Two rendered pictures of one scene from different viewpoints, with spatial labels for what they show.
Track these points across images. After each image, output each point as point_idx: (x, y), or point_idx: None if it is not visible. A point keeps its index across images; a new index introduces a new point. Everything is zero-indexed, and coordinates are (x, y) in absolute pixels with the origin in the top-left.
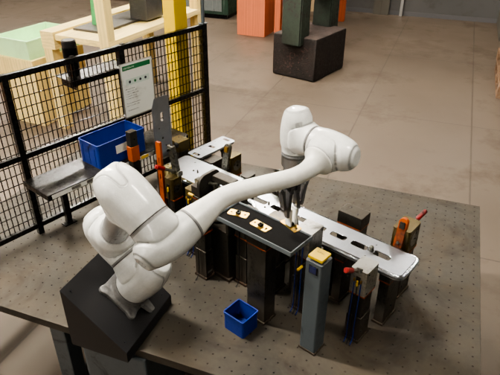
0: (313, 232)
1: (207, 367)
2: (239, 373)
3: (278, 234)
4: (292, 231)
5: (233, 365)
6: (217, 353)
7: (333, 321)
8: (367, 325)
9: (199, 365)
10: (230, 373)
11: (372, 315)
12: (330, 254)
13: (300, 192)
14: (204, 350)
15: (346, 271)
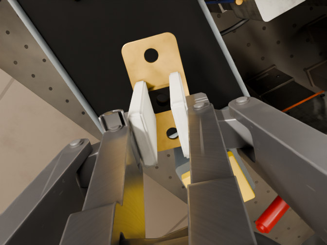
0: (293, 0)
1: (15, 69)
2: (61, 96)
3: (127, 32)
4: (190, 31)
5: (54, 79)
6: (34, 48)
7: (246, 47)
8: (292, 76)
9: (1, 61)
10: (47, 92)
11: (314, 59)
12: (250, 198)
13: (283, 174)
14: (13, 33)
15: (259, 229)
